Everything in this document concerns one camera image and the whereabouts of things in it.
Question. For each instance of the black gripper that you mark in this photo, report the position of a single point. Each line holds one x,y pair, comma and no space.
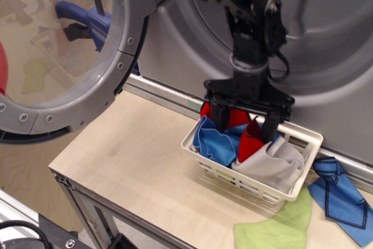
248,90

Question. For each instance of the red cloth with black print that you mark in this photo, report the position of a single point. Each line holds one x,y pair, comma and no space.
251,141

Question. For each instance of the white grey cloth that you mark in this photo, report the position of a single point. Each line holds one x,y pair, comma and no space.
277,164

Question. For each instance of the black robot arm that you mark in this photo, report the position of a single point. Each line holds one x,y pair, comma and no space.
258,34

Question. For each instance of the white plastic laundry basket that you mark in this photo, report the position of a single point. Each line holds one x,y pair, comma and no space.
305,141

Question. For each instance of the grey toy washing machine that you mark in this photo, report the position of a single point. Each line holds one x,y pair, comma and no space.
329,50

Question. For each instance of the red cloth with black trim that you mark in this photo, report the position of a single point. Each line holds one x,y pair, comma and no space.
236,117

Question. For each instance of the blue cloth with black outline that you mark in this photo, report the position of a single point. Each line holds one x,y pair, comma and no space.
341,200

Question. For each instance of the light green cloth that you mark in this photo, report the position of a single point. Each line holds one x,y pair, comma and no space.
286,229

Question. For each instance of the blue clamp behind door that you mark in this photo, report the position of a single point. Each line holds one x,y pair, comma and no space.
88,23

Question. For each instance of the round transparent washer door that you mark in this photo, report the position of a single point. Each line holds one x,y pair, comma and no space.
50,86

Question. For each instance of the aluminium table frame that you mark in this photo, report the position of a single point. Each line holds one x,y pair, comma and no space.
98,216

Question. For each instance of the black robot base with cable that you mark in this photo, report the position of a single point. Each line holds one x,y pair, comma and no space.
43,234

